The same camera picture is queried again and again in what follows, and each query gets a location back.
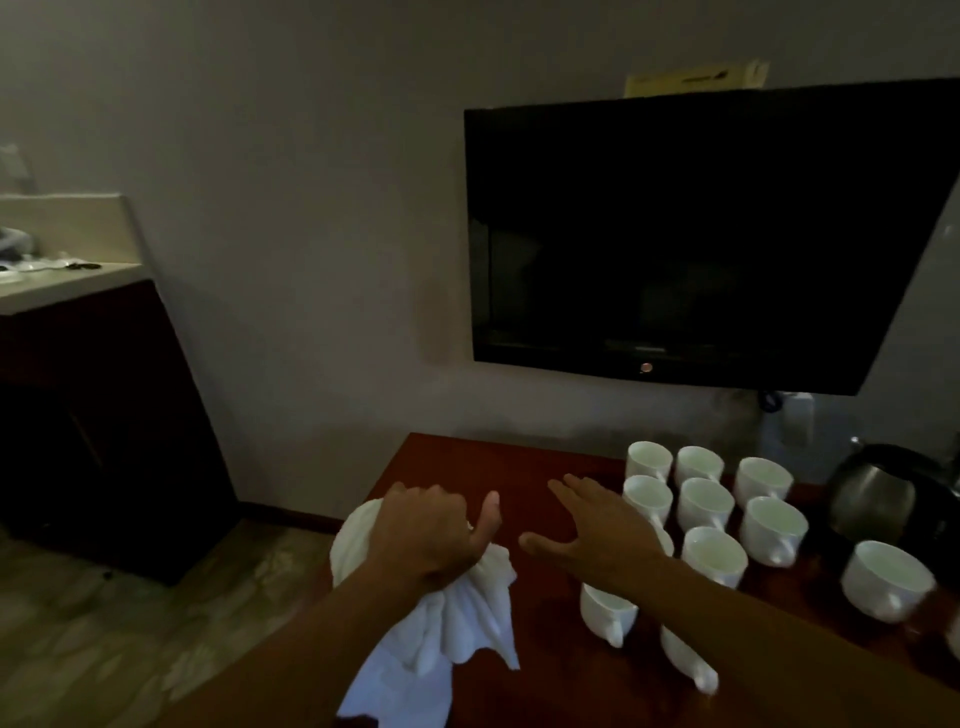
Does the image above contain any group of white cups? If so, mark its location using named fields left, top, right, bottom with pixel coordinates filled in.
left=733, top=456, right=810, bottom=569

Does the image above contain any dark wooden cabinet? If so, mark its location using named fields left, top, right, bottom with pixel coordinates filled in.
left=0, top=281, right=241, bottom=586

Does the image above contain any person's right forearm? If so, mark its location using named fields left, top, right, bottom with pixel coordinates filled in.
left=622, top=558, right=960, bottom=728

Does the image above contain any dark red wooden table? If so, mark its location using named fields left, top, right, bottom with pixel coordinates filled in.
left=299, top=432, right=960, bottom=728

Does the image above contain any person's left hand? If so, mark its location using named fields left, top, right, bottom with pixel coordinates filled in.
left=365, top=482, right=502, bottom=594

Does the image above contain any black wall television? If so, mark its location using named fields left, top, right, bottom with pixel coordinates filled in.
left=463, top=78, right=960, bottom=397

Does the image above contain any person's left forearm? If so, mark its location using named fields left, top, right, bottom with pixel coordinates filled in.
left=153, top=558, right=444, bottom=728

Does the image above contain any pale stone countertop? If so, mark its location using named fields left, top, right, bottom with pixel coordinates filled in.
left=0, top=262, right=151, bottom=316

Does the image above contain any pale yellow flat box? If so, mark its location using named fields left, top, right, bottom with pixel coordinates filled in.
left=623, top=61, right=770, bottom=99

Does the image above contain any white cloth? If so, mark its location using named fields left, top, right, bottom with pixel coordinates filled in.
left=329, top=498, right=520, bottom=728

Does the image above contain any person's right hand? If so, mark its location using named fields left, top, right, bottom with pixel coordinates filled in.
left=517, top=473, right=669, bottom=598

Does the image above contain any steel kettle with black lid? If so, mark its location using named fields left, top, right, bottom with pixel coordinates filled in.
left=824, top=442, right=954, bottom=556

